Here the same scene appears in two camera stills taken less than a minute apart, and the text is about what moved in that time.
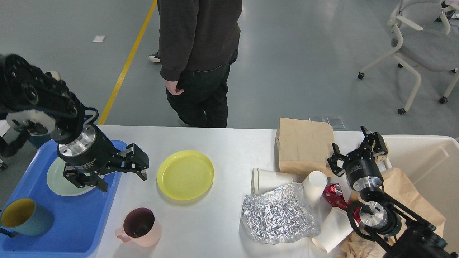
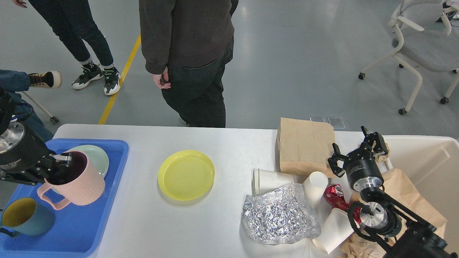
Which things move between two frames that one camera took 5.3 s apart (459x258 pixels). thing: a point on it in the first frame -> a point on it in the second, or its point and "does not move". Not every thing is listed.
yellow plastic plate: x=185 y=175 does not move
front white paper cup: x=337 y=227 does not move
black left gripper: x=92 y=151 -> x=27 y=163
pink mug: x=141 y=226 -> x=81 y=183
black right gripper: x=362 y=170 does not move
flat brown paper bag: x=304 y=146 does not move
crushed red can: x=333 y=193 does not move
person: x=155 y=57 -> x=72 y=20
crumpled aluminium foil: x=281 y=215 does not move
